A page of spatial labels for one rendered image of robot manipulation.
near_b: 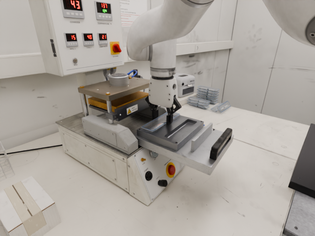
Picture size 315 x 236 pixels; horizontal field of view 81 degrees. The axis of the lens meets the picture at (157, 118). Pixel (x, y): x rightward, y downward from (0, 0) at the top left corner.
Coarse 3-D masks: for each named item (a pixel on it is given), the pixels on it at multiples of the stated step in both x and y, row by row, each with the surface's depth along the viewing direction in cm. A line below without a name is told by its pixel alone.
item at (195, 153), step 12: (204, 132) 60; (216, 132) 68; (144, 144) 63; (156, 144) 60; (192, 144) 56; (204, 144) 60; (228, 144) 62; (168, 156) 58; (180, 156) 55; (192, 156) 54; (204, 156) 54; (204, 168) 52
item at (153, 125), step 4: (160, 116) 72; (164, 116) 72; (176, 116) 72; (152, 120) 69; (156, 120) 69; (160, 120) 69; (164, 120) 69; (148, 124) 66; (152, 124) 66; (156, 124) 66; (160, 124) 66; (148, 128) 63; (152, 128) 63; (156, 128) 63
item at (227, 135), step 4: (228, 128) 62; (224, 132) 60; (228, 132) 60; (220, 136) 57; (224, 136) 57; (228, 136) 59; (220, 140) 55; (224, 140) 56; (216, 144) 53; (220, 144) 53; (224, 144) 57; (212, 148) 52; (216, 148) 51; (220, 148) 54; (212, 152) 52; (216, 152) 52; (212, 156) 53; (216, 156) 52
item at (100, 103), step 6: (126, 96) 78; (132, 96) 78; (138, 96) 78; (144, 96) 78; (90, 102) 75; (96, 102) 73; (102, 102) 71; (114, 102) 71; (120, 102) 71; (126, 102) 71; (96, 108) 74; (102, 108) 72; (114, 108) 67
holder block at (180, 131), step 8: (176, 120) 71; (184, 120) 71; (192, 120) 72; (200, 120) 71; (168, 128) 65; (176, 128) 66; (184, 128) 68; (192, 128) 65; (200, 128) 69; (144, 136) 63; (152, 136) 61; (160, 136) 60; (168, 136) 63; (176, 136) 63; (184, 136) 60; (192, 136) 64; (160, 144) 60; (168, 144) 58; (176, 144) 56; (184, 144) 60
